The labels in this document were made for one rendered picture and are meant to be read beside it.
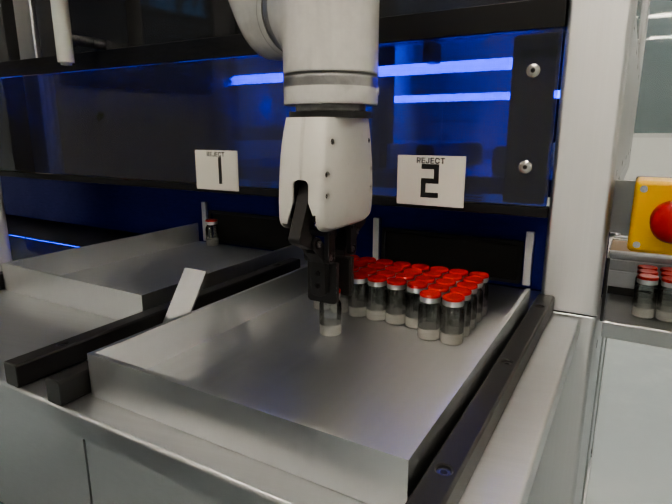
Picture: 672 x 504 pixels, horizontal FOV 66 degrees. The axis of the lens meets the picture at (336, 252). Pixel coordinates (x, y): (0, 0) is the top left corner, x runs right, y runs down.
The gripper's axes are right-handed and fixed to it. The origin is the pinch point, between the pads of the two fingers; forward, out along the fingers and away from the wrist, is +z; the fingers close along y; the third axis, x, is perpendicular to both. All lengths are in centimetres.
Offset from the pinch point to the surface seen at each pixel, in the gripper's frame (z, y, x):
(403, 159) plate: -10.4, -18.0, -0.4
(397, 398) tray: 5.8, 8.5, 10.9
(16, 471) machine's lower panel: 71, -18, -105
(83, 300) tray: 4.8, 7.9, -27.7
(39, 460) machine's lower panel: 64, -18, -93
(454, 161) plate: -10.4, -18.1, 6.0
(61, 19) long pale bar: -30, -11, -55
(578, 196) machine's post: -7.1, -18.3, 19.4
